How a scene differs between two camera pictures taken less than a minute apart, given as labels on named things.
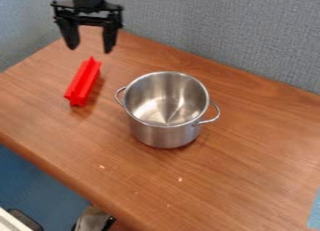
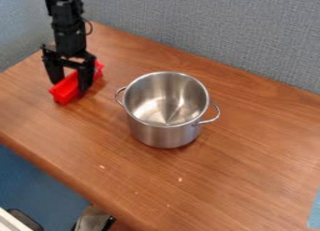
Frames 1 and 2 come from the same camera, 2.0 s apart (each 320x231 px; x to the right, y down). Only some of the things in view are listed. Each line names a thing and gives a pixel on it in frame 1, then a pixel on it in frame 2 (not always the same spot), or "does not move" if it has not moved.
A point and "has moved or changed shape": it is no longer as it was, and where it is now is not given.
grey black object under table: [94, 223] does not move
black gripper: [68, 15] to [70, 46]
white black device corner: [15, 221] does not move
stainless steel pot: [166, 104] does not move
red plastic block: [84, 83] has moved or changed shape
